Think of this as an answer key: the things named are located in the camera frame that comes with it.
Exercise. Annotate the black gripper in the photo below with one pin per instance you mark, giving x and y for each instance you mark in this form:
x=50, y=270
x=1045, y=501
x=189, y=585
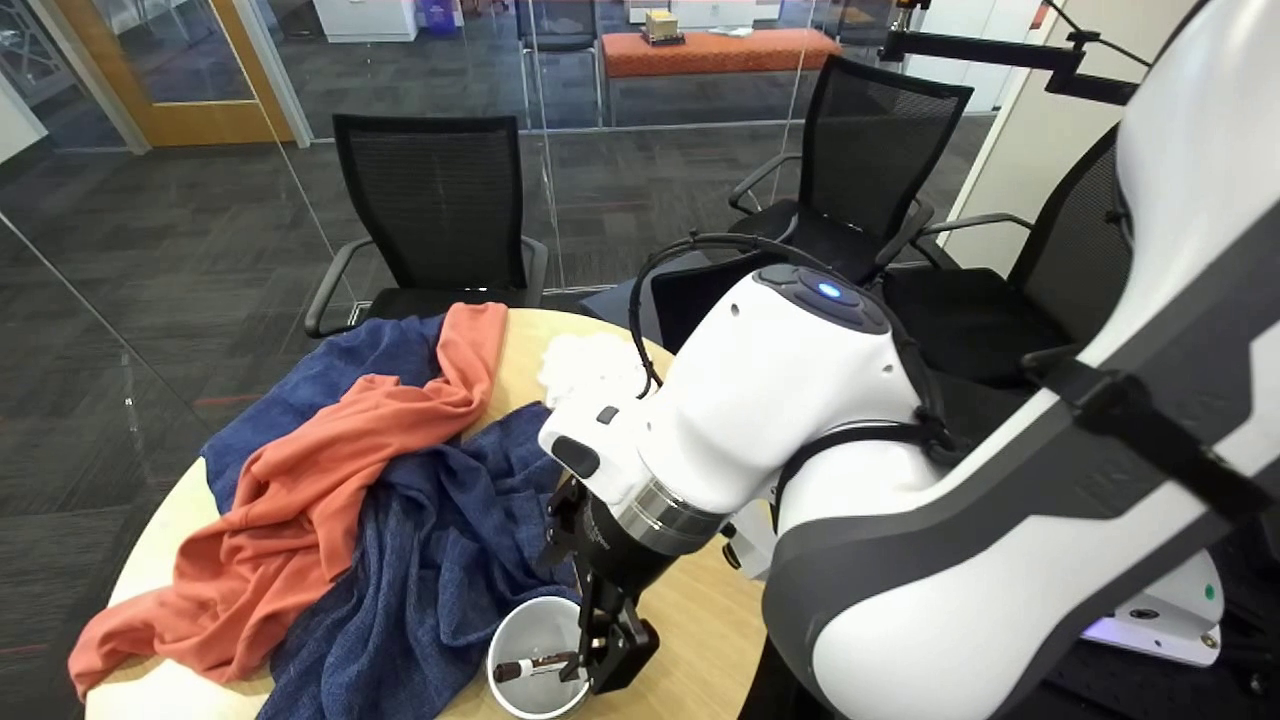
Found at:
x=605, y=546

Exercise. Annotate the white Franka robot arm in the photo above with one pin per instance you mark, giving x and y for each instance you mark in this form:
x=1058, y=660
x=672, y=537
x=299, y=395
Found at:
x=1012, y=563

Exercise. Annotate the white ceramic mug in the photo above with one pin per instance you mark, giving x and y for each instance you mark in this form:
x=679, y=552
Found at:
x=524, y=645

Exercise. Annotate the navy blue towel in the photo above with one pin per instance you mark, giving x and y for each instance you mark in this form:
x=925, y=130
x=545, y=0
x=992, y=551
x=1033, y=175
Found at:
x=424, y=572

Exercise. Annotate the orange towel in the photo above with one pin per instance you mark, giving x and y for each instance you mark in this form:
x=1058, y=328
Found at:
x=321, y=506

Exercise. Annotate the dark navy chair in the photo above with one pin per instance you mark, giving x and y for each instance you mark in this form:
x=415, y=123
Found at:
x=693, y=303

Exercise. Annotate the black mesh chair, grey armrests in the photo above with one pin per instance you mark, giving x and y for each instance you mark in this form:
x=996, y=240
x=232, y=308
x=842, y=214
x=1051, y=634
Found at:
x=424, y=202

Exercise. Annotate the black mesh chair, chrome legs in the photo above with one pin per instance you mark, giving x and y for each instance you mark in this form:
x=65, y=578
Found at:
x=864, y=160

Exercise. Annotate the orange bench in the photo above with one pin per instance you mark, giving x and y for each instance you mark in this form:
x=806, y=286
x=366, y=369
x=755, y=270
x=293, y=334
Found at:
x=715, y=48

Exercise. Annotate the small box on bench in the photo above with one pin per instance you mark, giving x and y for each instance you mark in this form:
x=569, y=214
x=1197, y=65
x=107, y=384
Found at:
x=663, y=25

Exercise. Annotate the white cabinet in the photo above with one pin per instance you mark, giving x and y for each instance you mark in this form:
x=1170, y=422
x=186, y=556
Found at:
x=361, y=19

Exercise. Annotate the wooden door frame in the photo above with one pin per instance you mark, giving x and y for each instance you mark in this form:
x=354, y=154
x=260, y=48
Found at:
x=163, y=123

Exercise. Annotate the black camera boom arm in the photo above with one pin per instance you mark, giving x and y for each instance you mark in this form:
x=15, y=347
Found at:
x=985, y=55

